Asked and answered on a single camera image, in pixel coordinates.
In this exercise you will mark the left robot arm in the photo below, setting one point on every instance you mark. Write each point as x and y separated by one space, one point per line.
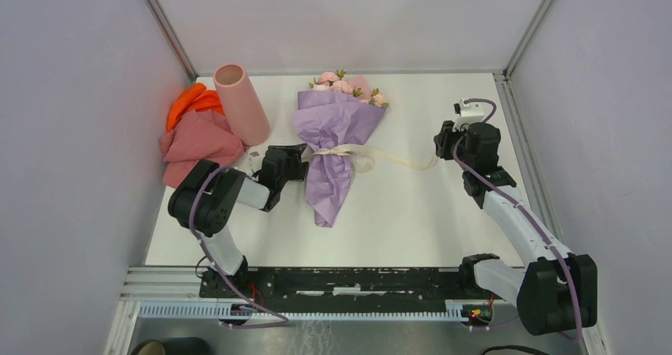
204 201

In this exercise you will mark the cream printed ribbon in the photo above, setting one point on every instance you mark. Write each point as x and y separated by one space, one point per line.
364 158

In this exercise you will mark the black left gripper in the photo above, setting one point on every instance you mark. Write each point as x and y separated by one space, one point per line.
293 158

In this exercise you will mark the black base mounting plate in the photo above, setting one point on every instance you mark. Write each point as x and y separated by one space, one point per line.
356 290

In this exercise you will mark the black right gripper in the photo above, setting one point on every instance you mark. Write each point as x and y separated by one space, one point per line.
443 139

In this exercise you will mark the pink cylindrical vase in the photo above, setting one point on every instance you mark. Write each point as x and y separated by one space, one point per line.
241 105

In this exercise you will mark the black round object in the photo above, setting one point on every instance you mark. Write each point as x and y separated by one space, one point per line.
173 346

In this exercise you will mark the pink cloth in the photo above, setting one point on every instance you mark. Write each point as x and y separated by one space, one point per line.
198 135

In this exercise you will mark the orange cloth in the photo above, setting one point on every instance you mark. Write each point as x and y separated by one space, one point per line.
196 98

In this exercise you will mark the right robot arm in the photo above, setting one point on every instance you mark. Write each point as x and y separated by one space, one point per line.
556 290

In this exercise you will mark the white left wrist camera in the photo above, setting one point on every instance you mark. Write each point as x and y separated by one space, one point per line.
255 159

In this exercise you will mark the purple paper flower bouquet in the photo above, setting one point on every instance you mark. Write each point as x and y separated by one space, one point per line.
336 109

